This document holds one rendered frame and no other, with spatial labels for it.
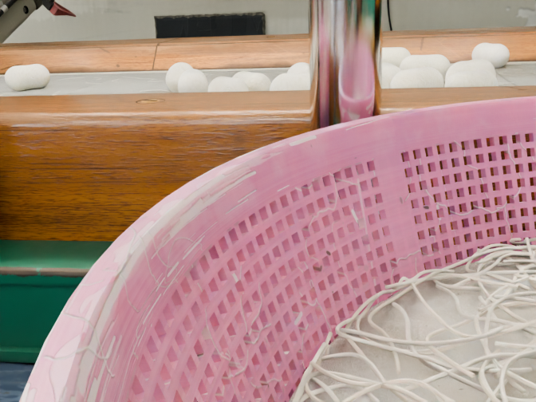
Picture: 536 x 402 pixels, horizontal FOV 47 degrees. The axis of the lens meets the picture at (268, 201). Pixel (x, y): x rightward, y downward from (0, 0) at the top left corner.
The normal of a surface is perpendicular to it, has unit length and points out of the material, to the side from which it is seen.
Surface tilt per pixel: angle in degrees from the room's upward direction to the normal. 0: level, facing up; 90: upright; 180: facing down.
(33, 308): 90
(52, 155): 90
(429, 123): 75
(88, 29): 90
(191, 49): 45
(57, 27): 90
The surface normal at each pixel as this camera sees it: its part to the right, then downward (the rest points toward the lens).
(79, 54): -0.12, -0.44
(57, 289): -0.13, 0.32
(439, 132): 0.45, 0.00
